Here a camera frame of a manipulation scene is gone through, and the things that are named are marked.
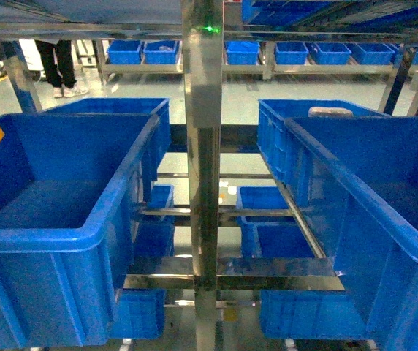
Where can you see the blue bin behind left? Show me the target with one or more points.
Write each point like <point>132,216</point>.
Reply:
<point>150,105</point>

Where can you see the blue bin behind right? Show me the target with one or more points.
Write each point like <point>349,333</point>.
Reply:
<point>281,149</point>

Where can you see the large blue bin front left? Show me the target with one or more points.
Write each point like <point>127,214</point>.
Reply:
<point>69,188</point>

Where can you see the large blue bin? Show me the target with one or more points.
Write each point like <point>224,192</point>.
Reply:
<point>69,188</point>
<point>363,209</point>

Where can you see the large blue bin front right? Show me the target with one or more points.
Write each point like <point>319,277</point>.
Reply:
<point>363,209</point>

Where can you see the person in black trousers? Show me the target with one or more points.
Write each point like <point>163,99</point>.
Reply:
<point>57,61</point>

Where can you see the central steel rack post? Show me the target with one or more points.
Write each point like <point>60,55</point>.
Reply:
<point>203,43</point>

